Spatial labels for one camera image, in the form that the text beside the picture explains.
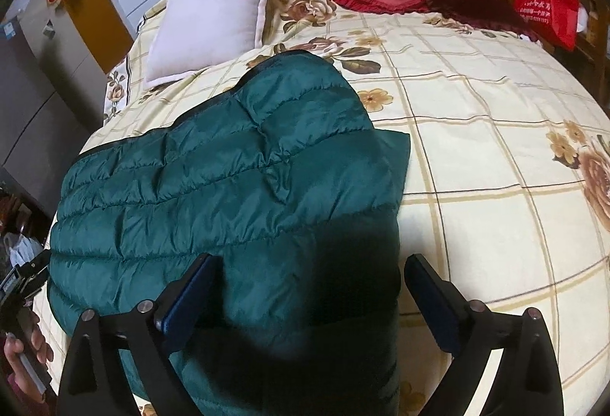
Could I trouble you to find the white plastic bag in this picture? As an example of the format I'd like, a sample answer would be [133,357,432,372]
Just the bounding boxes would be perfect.
[5,232,45,267]

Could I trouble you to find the wooden rack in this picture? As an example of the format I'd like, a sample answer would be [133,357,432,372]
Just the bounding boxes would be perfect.
[548,0,610,81]

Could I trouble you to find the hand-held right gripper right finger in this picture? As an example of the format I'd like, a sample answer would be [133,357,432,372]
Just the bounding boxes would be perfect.
[403,253,566,416]

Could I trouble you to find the floral checked bed sheet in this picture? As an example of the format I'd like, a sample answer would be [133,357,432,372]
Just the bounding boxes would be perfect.
[45,0,610,416]

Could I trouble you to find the green down jacket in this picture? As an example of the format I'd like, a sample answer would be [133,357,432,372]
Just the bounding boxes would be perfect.
[47,50,411,416]

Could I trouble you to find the person's left hand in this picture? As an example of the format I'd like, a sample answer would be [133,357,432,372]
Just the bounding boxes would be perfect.
[4,309,55,398]

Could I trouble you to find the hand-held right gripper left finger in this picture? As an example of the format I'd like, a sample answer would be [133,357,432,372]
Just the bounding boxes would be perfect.
[56,253,220,416]

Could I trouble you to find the red shopping bag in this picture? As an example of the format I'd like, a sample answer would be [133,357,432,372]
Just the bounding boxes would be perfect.
[514,0,580,52]

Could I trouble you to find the grey refrigerator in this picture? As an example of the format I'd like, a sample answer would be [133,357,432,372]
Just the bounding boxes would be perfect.
[0,9,104,212]

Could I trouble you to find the white pillow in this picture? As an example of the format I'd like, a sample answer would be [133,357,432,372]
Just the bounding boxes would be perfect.
[143,0,279,89]

